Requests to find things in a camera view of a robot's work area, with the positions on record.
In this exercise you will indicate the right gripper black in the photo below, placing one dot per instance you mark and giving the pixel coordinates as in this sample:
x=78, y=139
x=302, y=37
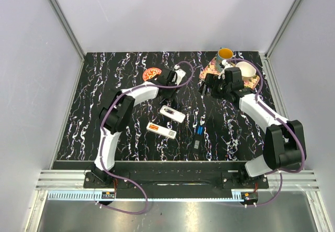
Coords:
x=213, y=80

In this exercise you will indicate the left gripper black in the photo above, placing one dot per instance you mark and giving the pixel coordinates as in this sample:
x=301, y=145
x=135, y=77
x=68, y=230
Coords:
x=171, y=95

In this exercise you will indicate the white remote black batteries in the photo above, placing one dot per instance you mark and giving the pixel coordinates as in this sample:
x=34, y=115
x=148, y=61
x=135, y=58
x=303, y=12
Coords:
x=172, y=114

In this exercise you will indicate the white remote orange batteries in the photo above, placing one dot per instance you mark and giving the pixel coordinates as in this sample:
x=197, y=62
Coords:
x=161, y=130

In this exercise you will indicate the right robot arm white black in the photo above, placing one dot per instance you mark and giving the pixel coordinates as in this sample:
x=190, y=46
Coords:
x=284, y=143

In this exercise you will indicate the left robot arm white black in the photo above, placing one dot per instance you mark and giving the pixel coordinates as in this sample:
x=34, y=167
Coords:
x=115, y=114

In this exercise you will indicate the black remote blue batteries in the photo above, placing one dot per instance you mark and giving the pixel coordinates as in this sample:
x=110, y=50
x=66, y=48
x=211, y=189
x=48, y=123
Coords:
x=197, y=141

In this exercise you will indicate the floral tray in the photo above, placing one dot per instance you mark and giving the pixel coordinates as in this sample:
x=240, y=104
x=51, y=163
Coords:
x=210, y=68

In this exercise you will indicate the orange patterned small bowl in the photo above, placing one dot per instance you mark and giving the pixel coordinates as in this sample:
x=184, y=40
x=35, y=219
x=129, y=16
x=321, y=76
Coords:
x=151, y=73

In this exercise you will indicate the blue mug yellow inside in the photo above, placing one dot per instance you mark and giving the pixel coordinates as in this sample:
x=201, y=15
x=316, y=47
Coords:
x=224, y=54

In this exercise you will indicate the cream white bowl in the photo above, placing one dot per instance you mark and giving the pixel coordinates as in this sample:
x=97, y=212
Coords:
x=247, y=70

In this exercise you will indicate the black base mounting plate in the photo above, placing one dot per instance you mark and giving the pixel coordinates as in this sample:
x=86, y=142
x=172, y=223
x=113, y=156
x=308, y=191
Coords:
x=202, y=180

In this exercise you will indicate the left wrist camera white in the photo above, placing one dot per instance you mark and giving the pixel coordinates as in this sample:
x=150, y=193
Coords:
x=179, y=74

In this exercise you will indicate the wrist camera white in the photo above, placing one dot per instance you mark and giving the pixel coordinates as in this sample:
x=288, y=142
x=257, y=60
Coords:
x=179, y=74
x=225, y=64

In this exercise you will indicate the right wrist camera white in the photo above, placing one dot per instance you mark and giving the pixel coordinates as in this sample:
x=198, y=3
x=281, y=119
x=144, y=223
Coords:
x=225, y=64

